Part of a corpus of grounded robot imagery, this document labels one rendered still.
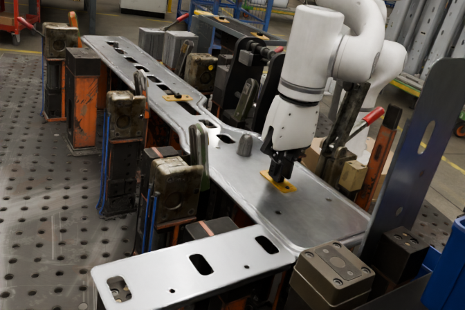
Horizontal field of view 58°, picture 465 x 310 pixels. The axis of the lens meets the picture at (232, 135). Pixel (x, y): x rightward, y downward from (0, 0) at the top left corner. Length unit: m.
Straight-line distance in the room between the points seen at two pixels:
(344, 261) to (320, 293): 0.06
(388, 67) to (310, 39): 0.74
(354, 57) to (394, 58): 0.72
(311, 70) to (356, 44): 0.08
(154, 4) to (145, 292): 7.62
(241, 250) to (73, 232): 0.59
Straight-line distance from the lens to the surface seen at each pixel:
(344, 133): 0.92
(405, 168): 0.62
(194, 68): 1.37
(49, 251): 1.11
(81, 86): 1.43
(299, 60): 0.74
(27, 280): 1.05
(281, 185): 0.86
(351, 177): 0.88
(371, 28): 0.77
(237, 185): 0.83
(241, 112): 1.16
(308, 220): 0.78
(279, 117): 0.77
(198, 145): 0.76
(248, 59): 1.19
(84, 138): 1.51
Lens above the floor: 1.42
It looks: 24 degrees down
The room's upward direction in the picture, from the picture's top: 11 degrees clockwise
